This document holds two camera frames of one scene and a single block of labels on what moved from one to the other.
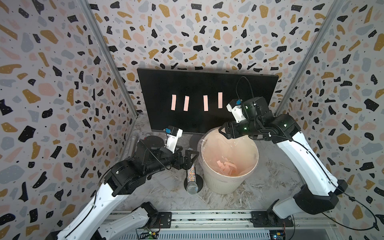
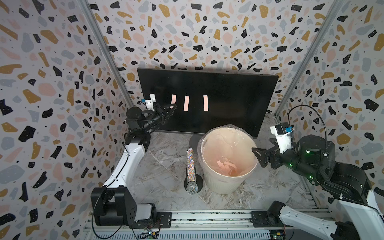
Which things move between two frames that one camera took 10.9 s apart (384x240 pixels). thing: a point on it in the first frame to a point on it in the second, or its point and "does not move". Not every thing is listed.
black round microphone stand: [199, 182] does not move
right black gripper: [234, 125] to [275, 154]
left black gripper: [188, 163] to [159, 112]
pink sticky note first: [173, 102] does not move
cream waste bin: [227, 163] does not move
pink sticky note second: [186, 103] does not move
